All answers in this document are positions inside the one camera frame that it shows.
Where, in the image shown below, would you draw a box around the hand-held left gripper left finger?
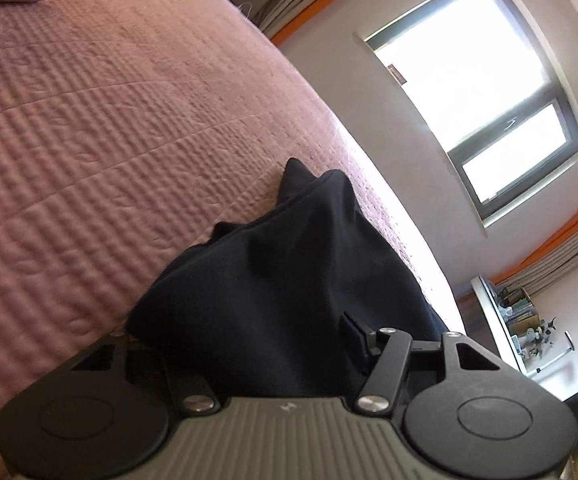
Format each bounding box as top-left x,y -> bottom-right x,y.
71,331 -> 221,415

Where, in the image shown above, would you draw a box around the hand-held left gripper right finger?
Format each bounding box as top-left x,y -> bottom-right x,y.
343,311 -> 502,415

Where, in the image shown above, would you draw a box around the navy hooded jacket white stripes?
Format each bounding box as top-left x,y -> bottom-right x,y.
128,157 -> 462,401

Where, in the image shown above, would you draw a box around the row of books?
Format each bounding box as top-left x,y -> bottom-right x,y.
496,284 -> 540,333

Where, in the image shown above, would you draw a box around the white desk lamp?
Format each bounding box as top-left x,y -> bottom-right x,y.
533,330 -> 576,376

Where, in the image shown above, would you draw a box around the orange curtain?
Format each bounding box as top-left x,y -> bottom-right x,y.
269,0 -> 387,47
458,192 -> 578,306

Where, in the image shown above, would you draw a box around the bed with pink quilted cover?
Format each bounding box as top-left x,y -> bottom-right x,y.
0,0 -> 470,480

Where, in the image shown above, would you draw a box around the grey framed window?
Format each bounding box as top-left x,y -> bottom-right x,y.
353,0 -> 578,231

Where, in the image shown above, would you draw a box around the white and blue wall desk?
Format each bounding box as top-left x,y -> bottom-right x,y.
470,274 -> 572,378

